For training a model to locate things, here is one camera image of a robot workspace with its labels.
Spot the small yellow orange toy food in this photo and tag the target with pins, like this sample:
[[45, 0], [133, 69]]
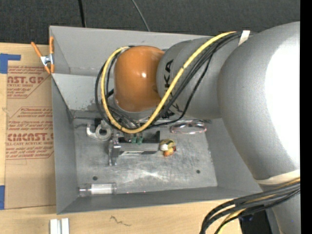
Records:
[[167, 147]]

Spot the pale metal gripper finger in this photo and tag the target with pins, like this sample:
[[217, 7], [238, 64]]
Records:
[[118, 150], [111, 155]]

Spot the clear glass tube white insert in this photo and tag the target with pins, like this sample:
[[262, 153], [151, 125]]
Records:
[[100, 189]]

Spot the grey metal bin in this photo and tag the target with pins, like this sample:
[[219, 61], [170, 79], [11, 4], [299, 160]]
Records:
[[146, 169]]

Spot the brown cardboard board red print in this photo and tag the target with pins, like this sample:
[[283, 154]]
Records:
[[26, 130]]

